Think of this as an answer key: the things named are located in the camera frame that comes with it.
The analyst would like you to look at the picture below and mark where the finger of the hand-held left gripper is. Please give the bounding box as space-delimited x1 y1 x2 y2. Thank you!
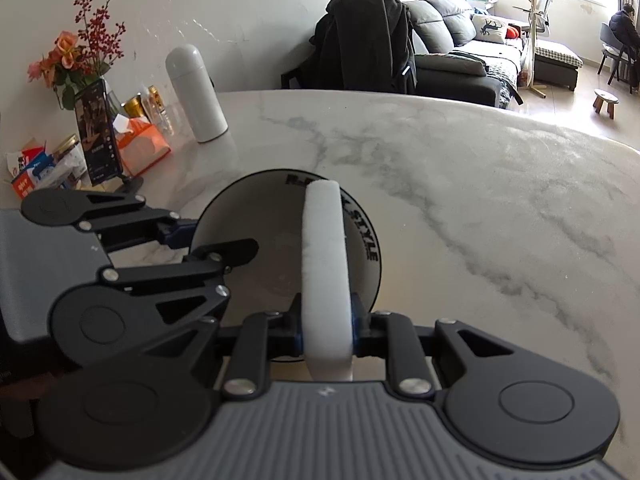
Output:
75 191 198 253
100 239 260 326

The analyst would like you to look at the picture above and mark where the white thermos bottle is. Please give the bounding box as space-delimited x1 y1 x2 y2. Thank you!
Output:
166 44 230 144

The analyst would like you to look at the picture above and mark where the yellow printed bowl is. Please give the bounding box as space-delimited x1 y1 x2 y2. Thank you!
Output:
189 167 385 363

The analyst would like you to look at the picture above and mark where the grey sofa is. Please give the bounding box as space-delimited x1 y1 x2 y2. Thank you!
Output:
404 0 526 110

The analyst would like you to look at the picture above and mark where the checkered ottoman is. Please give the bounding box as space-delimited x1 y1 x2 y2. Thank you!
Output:
532 42 583 92

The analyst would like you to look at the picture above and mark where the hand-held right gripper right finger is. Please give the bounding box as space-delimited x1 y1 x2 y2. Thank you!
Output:
351 294 506 396

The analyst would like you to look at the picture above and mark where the black jacket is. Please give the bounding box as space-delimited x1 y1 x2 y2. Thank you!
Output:
310 0 416 96

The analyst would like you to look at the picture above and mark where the gold lid glass jar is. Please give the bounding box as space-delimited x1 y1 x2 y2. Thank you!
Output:
52 134 87 181

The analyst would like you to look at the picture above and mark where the white office chair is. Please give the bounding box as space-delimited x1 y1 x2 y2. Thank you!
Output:
531 0 557 38

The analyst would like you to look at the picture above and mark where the gold can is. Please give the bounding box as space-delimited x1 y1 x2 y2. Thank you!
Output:
124 96 148 122

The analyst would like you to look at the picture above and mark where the flower bouquet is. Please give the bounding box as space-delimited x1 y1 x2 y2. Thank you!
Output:
27 0 126 111

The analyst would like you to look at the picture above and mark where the red blue carton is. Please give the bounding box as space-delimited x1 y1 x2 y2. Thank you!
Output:
5 137 58 196

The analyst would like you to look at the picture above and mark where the white sponge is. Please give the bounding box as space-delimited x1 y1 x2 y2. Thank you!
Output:
302 180 356 383

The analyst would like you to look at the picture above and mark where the small wooden stool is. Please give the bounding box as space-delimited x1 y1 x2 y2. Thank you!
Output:
592 89 621 120

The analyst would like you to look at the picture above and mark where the grey armchair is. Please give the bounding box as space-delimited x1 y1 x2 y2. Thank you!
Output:
597 22 640 86

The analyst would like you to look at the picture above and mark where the dark dining chair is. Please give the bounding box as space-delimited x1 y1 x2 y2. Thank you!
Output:
281 55 321 92

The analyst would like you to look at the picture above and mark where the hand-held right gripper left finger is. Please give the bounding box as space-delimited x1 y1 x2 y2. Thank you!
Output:
145 296 304 398

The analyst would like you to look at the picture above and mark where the black smartphone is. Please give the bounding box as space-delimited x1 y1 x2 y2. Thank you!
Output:
74 79 123 186

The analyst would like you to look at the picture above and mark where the orange tissue pack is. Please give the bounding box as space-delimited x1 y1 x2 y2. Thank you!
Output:
112 114 172 177

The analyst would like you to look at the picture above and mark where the deer print pillow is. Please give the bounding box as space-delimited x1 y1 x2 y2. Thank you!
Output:
471 14 510 45

